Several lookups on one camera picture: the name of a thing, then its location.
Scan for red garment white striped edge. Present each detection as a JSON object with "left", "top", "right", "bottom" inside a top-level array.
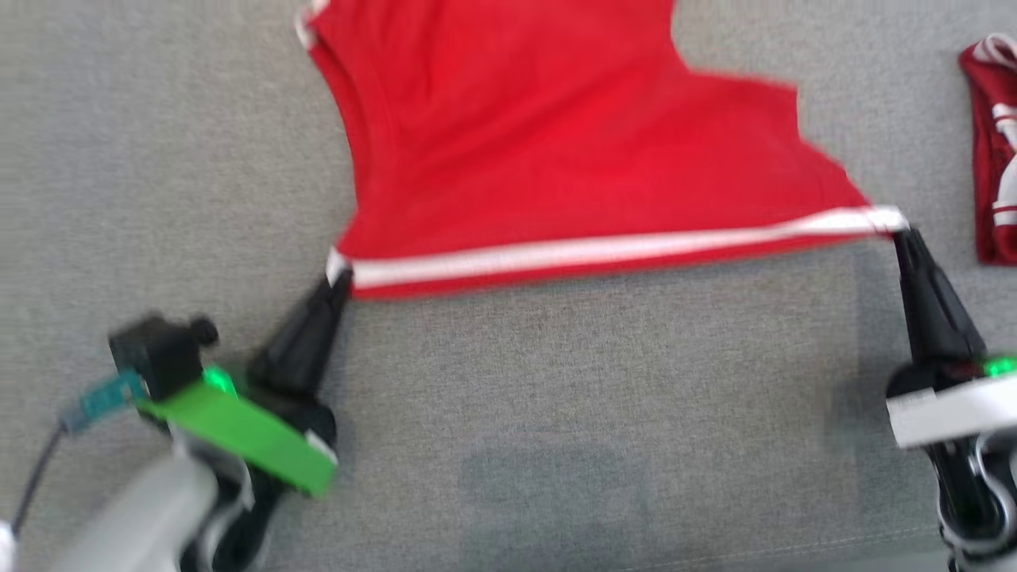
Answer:
[{"left": 296, "top": 0, "right": 911, "bottom": 303}]

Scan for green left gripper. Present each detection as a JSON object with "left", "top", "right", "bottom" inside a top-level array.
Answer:
[{"left": 134, "top": 273, "right": 354, "bottom": 500}]

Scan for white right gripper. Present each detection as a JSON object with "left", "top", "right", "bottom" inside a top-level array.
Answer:
[{"left": 885, "top": 228, "right": 1017, "bottom": 450}]

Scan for grey fabric sofa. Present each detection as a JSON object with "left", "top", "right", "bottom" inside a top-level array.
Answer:
[{"left": 0, "top": 0, "right": 1017, "bottom": 572}]

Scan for red Bulls basketball jersey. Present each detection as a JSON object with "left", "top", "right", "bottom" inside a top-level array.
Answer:
[{"left": 957, "top": 33, "right": 1017, "bottom": 267}]

